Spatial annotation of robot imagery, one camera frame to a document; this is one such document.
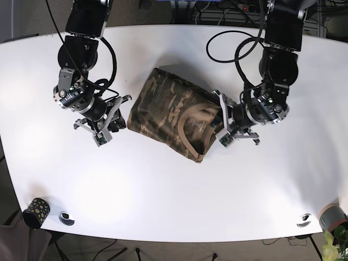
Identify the metal table grommet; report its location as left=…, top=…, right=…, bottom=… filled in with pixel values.
left=296, top=213, right=312, bottom=228
left=59, top=212, right=75, bottom=226

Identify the right metal table grommet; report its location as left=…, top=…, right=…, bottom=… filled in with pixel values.
left=296, top=213, right=312, bottom=228

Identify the left metal table grommet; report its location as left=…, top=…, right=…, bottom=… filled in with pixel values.
left=59, top=212, right=75, bottom=226

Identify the camouflage T-shirt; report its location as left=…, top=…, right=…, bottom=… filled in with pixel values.
left=127, top=68, right=223, bottom=163

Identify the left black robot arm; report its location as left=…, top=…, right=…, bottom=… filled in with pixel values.
left=213, top=1, right=315, bottom=147

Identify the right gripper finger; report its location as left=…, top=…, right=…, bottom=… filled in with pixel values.
left=112, top=112, right=127, bottom=132

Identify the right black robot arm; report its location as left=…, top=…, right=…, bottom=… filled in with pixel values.
left=53, top=1, right=132, bottom=146

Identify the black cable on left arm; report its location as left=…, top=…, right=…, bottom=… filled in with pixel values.
left=206, top=29, right=267, bottom=88

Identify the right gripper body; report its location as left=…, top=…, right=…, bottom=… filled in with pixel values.
left=73, top=95, right=132, bottom=147

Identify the black floral cup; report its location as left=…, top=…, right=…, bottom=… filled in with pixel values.
left=22, top=198, right=51, bottom=229

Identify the grey plant pot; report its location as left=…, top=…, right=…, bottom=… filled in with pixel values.
left=318, top=203, right=347, bottom=232

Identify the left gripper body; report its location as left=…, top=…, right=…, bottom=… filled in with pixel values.
left=213, top=90, right=260, bottom=147

